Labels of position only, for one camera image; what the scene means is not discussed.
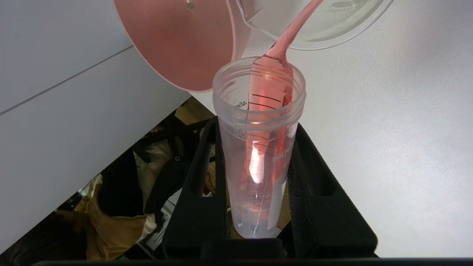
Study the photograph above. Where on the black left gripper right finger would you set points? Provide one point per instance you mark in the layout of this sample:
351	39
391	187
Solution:
321	207

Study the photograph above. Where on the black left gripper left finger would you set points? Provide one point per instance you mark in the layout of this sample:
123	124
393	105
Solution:
199	207

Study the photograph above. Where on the test tube with red pigment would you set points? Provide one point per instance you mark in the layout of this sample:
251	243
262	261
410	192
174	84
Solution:
258	177

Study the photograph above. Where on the clear glass beaker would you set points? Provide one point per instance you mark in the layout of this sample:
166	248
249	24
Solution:
332	29

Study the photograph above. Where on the pink bowl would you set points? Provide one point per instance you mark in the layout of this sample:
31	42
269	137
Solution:
177	40

